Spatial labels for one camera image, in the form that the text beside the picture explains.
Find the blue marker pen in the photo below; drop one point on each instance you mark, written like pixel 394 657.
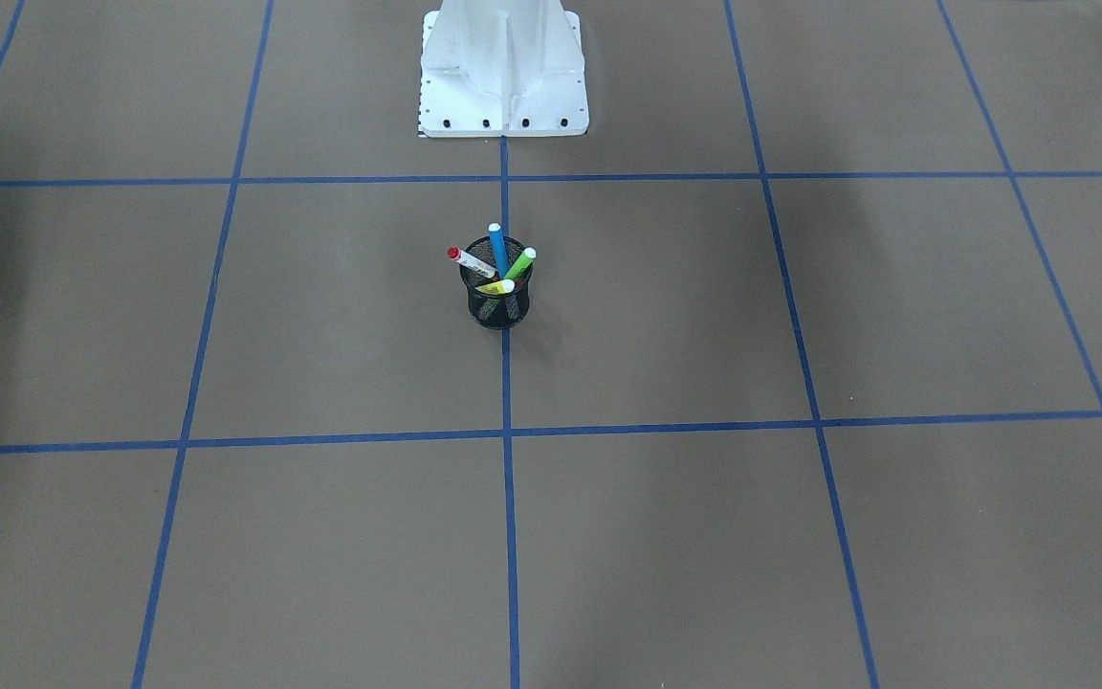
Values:
pixel 500 254

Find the green marker pen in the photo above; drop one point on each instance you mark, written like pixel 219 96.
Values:
pixel 521 266

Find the yellow marker pen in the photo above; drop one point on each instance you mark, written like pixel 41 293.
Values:
pixel 498 288

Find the black mesh pen cup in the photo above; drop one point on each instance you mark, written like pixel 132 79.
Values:
pixel 497 311

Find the white red-capped marker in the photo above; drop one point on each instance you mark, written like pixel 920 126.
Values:
pixel 472 263

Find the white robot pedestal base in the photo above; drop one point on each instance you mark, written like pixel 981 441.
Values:
pixel 502 69

